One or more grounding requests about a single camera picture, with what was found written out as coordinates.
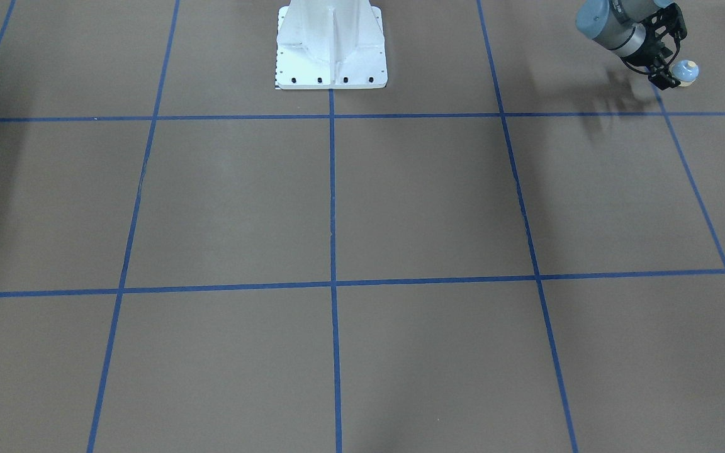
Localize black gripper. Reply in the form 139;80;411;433
622;3;688;90

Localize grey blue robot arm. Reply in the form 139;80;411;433
575;1;700;90

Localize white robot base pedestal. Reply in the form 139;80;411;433
274;1;388;90

